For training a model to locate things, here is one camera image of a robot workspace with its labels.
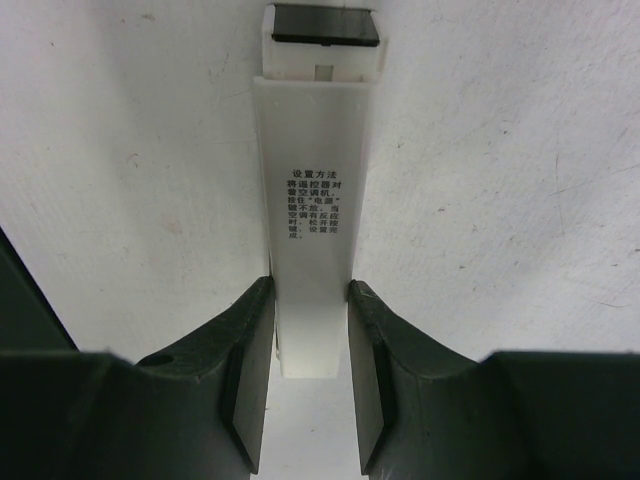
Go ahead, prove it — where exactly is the white remote control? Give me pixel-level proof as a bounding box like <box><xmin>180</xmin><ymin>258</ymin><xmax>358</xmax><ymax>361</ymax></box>
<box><xmin>261</xmin><ymin>1</ymin><xmax>389</xmax><ymax>83</ymax></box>

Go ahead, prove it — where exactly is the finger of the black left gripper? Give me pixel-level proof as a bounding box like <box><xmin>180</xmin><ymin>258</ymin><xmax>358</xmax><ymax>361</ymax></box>
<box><xmin>1</xmin><ymin>231</ymin><xmax>78</xmax><ymax>351</ymax></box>

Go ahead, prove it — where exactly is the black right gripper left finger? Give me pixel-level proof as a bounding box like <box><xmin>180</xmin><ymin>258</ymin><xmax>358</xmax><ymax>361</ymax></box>
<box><xmin>1</xmin><ymin>277</ymin><xmax>275</xmax><ymax>479</ymax></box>

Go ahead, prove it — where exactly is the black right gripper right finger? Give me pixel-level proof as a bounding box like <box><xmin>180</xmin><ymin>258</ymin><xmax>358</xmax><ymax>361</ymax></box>
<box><xmin>348</xmin><ymin>281</ymin><xmax>639</xmax><ymax>479</ymax></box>

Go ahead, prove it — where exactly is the white battery cover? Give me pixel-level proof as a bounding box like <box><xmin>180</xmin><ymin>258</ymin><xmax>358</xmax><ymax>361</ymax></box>
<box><xmin>254</xmin><ymin>77</ymin><xmax>373</xmax><ymax>379</ymax></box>

